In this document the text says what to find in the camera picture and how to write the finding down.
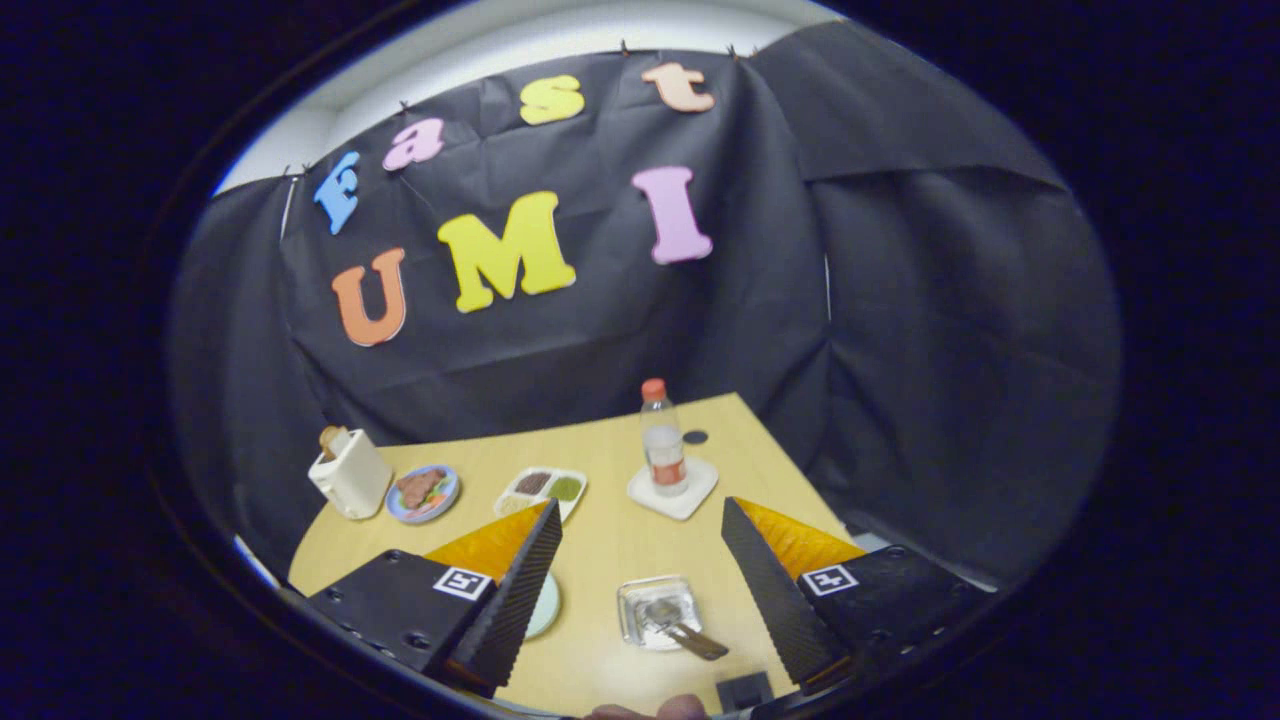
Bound metal perforated tray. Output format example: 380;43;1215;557
616;575;704;653

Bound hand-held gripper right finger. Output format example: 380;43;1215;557
720;497;1001;698

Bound meat with vegetables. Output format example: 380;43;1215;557
396;468;448;509

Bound pale green plate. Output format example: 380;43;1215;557
525;570;563;641

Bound clear plastic bottle red cap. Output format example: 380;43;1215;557
640;378;689;498

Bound white toaster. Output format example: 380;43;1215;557
308;428;394;521

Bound blue plate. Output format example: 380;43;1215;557
386;464;462;525

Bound white square coaster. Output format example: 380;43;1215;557
627;457;720;521

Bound white divided dish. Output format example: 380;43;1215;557
494;466;589;524

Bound metal spoon wooden handle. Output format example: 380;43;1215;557
643;598;730;662

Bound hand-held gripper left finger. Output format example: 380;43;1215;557
305;498;564;699

